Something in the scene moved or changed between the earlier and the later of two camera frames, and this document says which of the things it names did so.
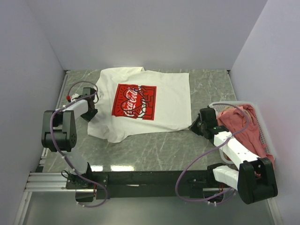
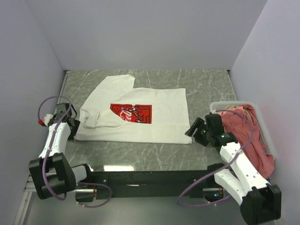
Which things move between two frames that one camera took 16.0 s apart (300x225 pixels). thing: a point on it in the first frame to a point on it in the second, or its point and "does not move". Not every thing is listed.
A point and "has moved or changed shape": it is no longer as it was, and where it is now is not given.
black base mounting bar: (89, 186) does not move
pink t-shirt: (246, 131) does not move
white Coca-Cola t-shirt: (131, 101) has moved or changed shape
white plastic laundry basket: (269, 148) does not move
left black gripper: (88, 117) to (74, 131)
